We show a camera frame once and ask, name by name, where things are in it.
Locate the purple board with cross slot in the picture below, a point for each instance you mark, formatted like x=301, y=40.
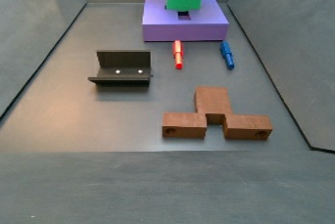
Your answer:
x=201, y=25

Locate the brown T-shaped wooden block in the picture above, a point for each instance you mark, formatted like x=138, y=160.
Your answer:
x=213, y=110

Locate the red cylindrical peg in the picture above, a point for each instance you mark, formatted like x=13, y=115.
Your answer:
x=178, y=54

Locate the blue cylindrical peg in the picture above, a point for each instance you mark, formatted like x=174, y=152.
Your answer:
x=226, y=54

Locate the black angle bracket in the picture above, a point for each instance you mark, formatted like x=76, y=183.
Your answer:
x=122, y=67

